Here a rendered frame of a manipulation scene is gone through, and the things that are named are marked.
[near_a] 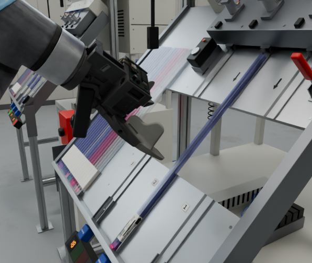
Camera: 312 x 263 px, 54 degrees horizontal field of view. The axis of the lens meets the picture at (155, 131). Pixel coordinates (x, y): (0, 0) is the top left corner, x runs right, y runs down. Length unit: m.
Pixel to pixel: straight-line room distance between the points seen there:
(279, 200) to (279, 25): 0.34
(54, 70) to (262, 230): 0.38
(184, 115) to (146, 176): 0.58
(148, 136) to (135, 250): 0.22
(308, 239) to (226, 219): 0.43
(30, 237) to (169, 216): 1.47
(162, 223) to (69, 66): 0.32
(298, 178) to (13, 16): 0.46
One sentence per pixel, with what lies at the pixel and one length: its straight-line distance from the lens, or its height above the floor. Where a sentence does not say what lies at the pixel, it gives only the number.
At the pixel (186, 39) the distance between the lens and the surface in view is 0.98.
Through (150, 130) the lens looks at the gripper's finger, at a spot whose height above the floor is 0.97.
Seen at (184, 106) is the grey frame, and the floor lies 0.84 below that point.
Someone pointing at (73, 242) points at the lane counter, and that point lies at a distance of 0.78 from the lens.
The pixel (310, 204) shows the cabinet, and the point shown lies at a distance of 1.07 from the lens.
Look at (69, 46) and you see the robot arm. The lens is 0.45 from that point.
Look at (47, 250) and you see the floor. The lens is 1.86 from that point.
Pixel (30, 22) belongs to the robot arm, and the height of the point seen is 1.14.
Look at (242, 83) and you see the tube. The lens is 0.67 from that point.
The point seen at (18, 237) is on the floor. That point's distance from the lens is 2.02.
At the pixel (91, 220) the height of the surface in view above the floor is 0.73.
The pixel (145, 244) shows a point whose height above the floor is 0.76.
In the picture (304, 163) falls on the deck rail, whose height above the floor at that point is 0.93.
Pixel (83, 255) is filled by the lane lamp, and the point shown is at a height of 0.66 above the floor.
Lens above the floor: 1.13
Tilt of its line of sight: 18 degrees down
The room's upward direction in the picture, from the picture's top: straight up
